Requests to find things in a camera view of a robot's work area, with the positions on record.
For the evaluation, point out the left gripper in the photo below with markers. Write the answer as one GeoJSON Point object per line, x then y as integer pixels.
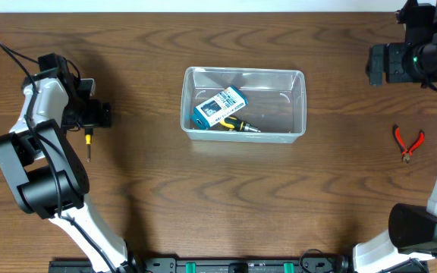
{"type": "Point", "coordinates": [93, 119]}

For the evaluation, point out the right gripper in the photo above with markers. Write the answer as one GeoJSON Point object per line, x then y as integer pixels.
{"type": "Point", "coordinates": [397, 51]}

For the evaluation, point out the black yellow slim screwdriver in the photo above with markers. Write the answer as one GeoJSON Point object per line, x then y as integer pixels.
{"type": "Point", "coordinates": [88, 137]}

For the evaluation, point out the clear plastic container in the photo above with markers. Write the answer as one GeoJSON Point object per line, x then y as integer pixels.
{"type": "Point", "coordinates": [274, 104]}

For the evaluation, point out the blue screw box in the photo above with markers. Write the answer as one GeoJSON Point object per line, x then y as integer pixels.
{"type": "Point", "coordinates": [225, 103]}

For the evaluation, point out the stubby yellow black screwdriver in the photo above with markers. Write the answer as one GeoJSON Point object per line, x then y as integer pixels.
{"type": "Point", "coordinates": [236, 124]}

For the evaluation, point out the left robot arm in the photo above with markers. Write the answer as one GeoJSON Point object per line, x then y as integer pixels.
{"type": "Point", "coordinates": [44, 173]}

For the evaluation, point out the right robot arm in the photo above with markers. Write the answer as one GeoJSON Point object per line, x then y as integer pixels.
{"type": "Point", "coordinates": [410, 240]}

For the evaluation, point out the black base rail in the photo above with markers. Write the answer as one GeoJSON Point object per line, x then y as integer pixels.
{"type": "Point", "coordinates": [310, 261]}

